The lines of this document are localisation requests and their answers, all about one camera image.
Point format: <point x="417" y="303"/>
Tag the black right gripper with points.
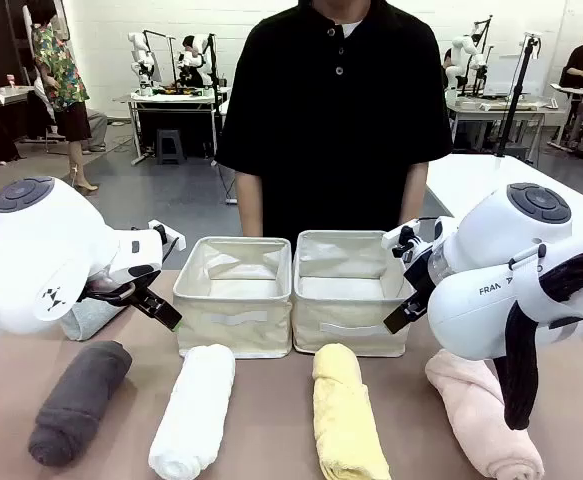
<point x="421" y="275"/>

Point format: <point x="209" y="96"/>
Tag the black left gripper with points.
<point x="116" y="295"/>

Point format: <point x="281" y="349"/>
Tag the person's left forearm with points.
<point x="413" y="192"/>

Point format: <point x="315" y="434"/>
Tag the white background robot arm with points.
<point x="196" y="55"/>
<point x="141" y="55"/>
<point x="463" y="55"/>

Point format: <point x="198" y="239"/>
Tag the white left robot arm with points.
<point x="46" y="240"/>

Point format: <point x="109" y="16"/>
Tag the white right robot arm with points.
<point x="491" y="300"/>

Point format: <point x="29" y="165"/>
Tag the person's right forearm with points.
<point x="249" y="205"/>

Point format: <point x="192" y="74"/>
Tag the cream fabric storage bin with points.
<point x="351" y="325"/>
<point x="231" y="320"/>

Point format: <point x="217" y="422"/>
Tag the grey-green folded towel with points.
<point x="88" y="320"/>

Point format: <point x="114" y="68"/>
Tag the white rolled towel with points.
<point x="196" y="410"/>

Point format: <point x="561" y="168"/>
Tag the yellow folded towel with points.
<point x="346" y="415"/>

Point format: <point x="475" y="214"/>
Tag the dark grey rolled towel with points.
<point x="76" y="405"/>

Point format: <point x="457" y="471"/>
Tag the white floor power strip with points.
<point x="231" y="201"/>

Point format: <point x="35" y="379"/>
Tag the pink rolled towel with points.
<point x="476" y="420"/>

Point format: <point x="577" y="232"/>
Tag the dark grey plastic stool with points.
<point x="168" y="145"/>

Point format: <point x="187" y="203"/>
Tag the person in black polo shirt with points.
<point x="336" y="125"/>

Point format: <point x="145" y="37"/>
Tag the white background work table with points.
<point x="176" y="97"/>

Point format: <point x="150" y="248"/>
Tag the grey background work table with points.
<point x="491" y="107"/>

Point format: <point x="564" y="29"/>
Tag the black tripod stand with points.
<point x="518" y="90"/>

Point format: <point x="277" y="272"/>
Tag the woman in floral shirt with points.
<point x="61" y="75"/>

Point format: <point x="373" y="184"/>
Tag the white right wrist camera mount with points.
<point x="401" y="240"/>

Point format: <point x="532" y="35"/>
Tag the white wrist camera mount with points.
<point x="168" y="235"/>
<point x="401" y="240"/>

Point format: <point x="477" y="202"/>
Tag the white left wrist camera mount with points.
<point x="168" y="235"/>

